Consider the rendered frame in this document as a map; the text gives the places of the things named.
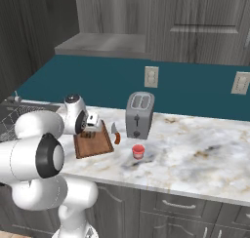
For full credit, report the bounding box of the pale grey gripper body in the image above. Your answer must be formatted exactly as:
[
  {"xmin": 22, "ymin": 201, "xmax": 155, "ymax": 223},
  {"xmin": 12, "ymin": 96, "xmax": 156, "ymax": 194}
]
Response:
[{"xmin": 85, "ymin": 122, "xmax": 102, "ymax": 135}]

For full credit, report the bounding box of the brown wooden cutting board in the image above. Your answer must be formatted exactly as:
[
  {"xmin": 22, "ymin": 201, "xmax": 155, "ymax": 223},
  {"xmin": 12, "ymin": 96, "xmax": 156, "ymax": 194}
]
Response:
[{"xmin": 72, "ymin": 119, "xmax": 115, "ymax": 160}]

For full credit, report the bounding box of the grey base cabinet door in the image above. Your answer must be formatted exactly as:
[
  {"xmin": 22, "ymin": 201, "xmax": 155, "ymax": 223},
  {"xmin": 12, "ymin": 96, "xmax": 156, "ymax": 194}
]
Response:
[
  {"xmin": 0, "ymin": 182, "xmax": 63, "ymax": 237},
  {"xmin": 210, "ymin": 223, "xmax": 250, "ymax": 238},
  {"xmin": 139, "ymin": 211, "xmax": 211, "ymax": 238},
  {"xmin": 87, "ymin": 182, "xmax": 142, "ymax": 238}
]

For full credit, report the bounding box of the grey upper cabinet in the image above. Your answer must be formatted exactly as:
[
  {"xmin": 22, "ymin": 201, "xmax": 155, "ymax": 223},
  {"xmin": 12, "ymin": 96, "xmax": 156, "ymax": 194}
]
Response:
[{"xmin": 54, "ymin": 0, "xmax": 152, "ymax": 60}]

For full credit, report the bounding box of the dark grey tall cabinet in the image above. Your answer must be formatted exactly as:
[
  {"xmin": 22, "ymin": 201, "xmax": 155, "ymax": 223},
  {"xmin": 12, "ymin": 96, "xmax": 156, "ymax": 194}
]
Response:
[{"xmin": 0, "ymin": 0, "xmax": 81, "ymax": 102}]

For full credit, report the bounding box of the grey upper cabinet door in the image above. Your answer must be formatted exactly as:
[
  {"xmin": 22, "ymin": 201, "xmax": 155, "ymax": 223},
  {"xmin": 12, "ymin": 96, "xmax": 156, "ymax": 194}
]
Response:
[{"xmin": 147, "ymin": 0, "xmax": 250, "ymax": 67}]

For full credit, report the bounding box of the grey two-slot toaster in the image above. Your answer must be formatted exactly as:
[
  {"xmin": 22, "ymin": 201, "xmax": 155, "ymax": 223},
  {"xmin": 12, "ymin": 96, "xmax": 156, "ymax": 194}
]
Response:
[{"xmin": 125, "ymin": 91, "xmax": 156, "ymax": 140}]

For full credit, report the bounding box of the small red jar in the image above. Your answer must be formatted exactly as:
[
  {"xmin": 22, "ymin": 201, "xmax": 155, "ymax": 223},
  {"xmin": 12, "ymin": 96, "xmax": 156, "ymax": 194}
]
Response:
[{"xmin": 131, "ymin": 143, "xmax": 146, "ymax": 161}]

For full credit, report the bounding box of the dark grey hob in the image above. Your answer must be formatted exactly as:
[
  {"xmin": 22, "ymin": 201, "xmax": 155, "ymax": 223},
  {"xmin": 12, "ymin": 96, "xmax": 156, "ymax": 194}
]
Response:
[{"xmin": 0, "ymin": 95, "xmax": 63, "ymax": 143}]

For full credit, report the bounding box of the grey drawer front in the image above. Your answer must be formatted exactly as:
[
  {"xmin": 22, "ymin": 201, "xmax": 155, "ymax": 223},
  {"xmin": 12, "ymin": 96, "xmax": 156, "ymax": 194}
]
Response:
[
  {"xmin": 232, "ymin": 205, "xmax": 250, "ymax": 227},
  {"xmin": 154, "ymin": 190, "xmax": 209, "ymax": 218}
]

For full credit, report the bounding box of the knife with orange handle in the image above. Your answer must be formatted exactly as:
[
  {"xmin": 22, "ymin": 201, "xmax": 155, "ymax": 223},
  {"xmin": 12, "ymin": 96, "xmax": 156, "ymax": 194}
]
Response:
[{"xmin": 110, "ymin": 121, "xmax": 122, "ymax": 145}]

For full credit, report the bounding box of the beige wall outlet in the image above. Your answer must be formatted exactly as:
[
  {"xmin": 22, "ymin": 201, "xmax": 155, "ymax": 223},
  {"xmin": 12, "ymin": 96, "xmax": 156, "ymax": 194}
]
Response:
[
  {"xmin": 230, "ymin": 71, "xmax": 250, "ymax": 97},
  {"xmin": 144, "ymin": 65, "xmax": 160, "ymax": 89}
]

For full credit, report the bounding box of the silver drawer handle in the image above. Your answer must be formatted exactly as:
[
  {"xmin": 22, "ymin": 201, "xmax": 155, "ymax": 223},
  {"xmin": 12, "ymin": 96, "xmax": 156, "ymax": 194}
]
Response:
[{"xmin": 161, "ymin": 199, "xmax": 197, "ymax": 211}]

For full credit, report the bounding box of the grey upper door handle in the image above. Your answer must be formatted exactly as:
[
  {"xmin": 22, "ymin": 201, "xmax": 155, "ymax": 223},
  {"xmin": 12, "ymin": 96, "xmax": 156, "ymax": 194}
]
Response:
[{"xmin": 244, "ymin": 27, "xmax": 250, "ymax": 52}]

